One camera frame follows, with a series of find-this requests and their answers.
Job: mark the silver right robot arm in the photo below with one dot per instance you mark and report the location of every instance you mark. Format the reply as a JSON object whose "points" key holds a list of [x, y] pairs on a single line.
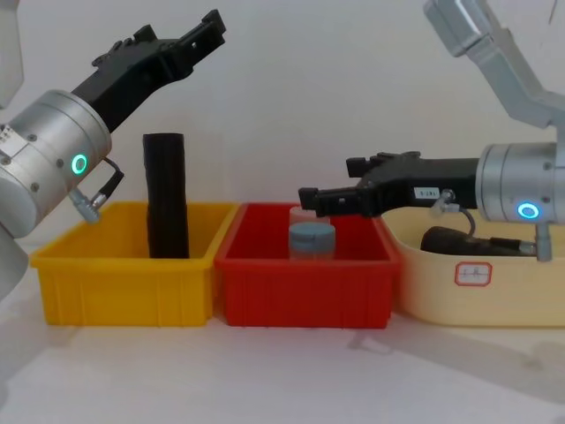
{"points": [[516, 181]]}

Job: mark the clear plastic jar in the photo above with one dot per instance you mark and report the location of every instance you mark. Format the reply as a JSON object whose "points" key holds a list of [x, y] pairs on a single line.
{"points": [[298, 215]]}

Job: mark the red plastic bin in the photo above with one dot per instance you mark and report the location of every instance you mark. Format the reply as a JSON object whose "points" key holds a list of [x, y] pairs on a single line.
{"points": [[304, 291]]}

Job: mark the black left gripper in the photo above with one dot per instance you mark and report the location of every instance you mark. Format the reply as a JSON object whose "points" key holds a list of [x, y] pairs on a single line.
{"points": [[119, 79]]}

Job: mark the black upright tube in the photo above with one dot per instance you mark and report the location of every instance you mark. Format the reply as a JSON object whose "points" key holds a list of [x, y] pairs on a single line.
{"points": [[167, 194]]}

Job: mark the black cylindrical object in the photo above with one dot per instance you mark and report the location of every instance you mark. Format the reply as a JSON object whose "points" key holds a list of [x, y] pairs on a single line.
{"points": [[459, 243]]}

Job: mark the cream plastic bin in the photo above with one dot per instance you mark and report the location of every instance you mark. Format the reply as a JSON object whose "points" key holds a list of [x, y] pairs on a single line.
{"points": [[521, 296]]}

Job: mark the white label with red border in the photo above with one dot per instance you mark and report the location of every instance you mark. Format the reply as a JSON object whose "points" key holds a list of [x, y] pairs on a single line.
{"points": [[473, 274]]}

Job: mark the yellow plastic bin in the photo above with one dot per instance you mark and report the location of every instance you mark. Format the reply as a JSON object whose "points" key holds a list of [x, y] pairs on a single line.
{"points": [[110, 287]]}

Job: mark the clear jar with grey lid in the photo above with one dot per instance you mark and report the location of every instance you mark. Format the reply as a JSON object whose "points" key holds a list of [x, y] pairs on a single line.
{"points": [[311, 240]]}

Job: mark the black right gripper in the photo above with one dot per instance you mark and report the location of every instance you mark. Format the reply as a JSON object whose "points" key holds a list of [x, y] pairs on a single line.
{"points": [[428, 181]]}

